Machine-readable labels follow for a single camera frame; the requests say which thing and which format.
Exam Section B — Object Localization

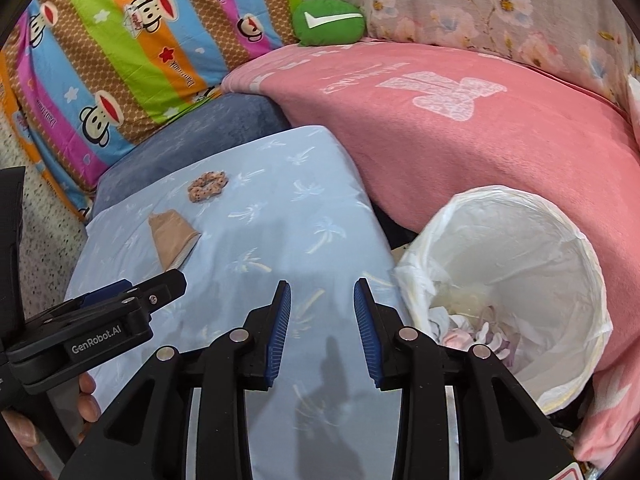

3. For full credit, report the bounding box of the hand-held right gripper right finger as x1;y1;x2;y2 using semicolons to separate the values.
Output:
353;277;576;480

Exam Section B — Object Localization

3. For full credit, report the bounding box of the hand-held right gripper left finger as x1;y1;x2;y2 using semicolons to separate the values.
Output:
60;280;292;480

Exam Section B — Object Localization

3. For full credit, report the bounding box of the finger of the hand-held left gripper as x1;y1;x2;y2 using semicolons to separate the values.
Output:
75;269;187;321

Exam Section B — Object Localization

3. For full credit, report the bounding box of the tan cloth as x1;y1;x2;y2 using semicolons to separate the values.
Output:
148;210;202;270

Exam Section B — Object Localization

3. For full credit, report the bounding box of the pink face mask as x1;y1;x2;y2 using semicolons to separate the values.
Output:
442;329;478;352

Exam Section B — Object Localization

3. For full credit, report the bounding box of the white satin cloth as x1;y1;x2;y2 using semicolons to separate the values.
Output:
472;322;503;351

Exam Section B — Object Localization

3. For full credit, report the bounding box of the white lined waste bin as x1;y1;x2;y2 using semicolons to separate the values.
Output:
395;185;613;416

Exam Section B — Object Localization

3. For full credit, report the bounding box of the person's left hand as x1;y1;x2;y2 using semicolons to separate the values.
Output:
0;372;103;471

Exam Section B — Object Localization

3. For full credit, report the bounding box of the peach spotted scrunchie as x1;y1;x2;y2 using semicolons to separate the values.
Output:
188;171;228;203

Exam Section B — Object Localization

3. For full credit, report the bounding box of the light blue palm-print pillow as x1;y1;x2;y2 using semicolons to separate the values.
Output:
65;125;416;480

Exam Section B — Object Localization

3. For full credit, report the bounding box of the beige speckled bedsheet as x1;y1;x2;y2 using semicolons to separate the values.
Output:
0;105;91;321

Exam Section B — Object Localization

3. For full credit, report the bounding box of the blue-grey velvet cushion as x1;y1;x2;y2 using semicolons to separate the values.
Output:
92;92;291;211

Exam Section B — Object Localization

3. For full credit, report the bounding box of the pink blanket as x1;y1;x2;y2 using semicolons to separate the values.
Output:
221;40;640;463

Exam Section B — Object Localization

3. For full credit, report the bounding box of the striped monkey-print pillow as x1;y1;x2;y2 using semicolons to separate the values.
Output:
0;0;303;221

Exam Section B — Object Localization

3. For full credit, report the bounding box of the green plush cushion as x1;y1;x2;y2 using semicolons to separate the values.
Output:
292;0;366;47

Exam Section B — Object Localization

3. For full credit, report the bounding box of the floral blanket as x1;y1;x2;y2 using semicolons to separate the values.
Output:
290;0;640;126

